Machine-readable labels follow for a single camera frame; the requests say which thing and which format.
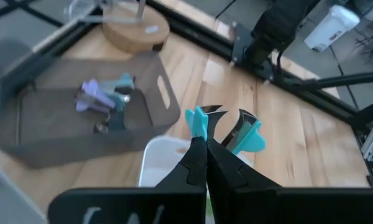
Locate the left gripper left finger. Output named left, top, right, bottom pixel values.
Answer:
left=48, top=136, right=208, bottom=224

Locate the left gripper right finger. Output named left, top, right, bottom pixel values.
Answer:
left=206, top=139, right=373, bottom=224

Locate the white plastic bin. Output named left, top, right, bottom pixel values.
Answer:
left=138, top=135, right=254, bottom=188

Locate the dark grey plastic bin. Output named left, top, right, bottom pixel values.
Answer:
left=0, top=51, right=182, bottom=169

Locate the light grey plastic bin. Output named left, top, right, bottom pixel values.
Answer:
left=0, top=161, right=48, bottom=224

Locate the white floor container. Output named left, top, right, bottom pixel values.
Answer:
left=303, top=4, right=361, bottom=53

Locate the black table frame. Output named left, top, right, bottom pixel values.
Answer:
left=0, top=0, right=373, bottom=189

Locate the white lamp cable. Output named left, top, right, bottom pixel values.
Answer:
left=64, top=0, right=138, bottom=26

